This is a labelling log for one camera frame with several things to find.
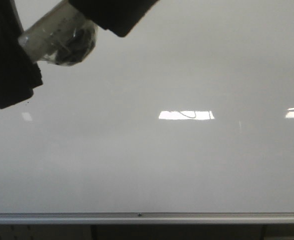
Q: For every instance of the white whiteboard with aluminium frame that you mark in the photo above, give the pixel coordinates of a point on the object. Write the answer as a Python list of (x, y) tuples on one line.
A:
[(188, 119)]

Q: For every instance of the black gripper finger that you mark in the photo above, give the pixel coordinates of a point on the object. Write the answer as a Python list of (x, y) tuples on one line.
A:
[(18, 75), (117, 16)]

